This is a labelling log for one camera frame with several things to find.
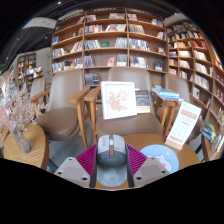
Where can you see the dark cover book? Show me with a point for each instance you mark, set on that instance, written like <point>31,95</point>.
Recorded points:
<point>142,100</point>

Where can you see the round wooden side table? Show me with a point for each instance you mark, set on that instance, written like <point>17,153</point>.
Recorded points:
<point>208,151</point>
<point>35,146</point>

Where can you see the white framed flower picture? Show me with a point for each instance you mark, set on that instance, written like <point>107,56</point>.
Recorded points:
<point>119,100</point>

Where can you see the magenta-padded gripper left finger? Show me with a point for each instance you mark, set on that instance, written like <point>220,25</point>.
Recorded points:
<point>83,163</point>

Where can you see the grey computer mouse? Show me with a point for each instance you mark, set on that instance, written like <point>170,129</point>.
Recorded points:
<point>111,160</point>

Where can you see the white ceiling panel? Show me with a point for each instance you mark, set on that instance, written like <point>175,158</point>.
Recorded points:
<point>40,22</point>

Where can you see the light blue book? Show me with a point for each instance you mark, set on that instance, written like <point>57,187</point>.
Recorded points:
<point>165,94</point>

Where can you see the white and red sign card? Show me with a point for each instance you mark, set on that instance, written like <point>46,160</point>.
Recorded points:
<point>184,125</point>

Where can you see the round light blue mouse pad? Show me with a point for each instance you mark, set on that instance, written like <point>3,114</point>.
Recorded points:
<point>163,158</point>

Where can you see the curved wooden bookshelf with books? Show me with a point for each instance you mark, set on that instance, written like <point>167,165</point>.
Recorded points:
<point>196,60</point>

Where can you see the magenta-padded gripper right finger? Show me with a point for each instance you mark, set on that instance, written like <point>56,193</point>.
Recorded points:
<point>141,165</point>

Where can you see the stack of books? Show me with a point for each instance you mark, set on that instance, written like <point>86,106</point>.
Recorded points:
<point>207,130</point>

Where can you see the wide wooden bookshelf with books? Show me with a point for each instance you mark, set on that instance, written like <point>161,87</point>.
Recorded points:
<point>110,43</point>

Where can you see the brown wooden armchair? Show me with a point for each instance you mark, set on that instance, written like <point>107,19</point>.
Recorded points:
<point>61,123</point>
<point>130,125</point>
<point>180,85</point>

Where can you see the distant wooden bookshelf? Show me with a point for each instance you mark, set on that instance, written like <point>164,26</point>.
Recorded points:
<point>28,66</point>

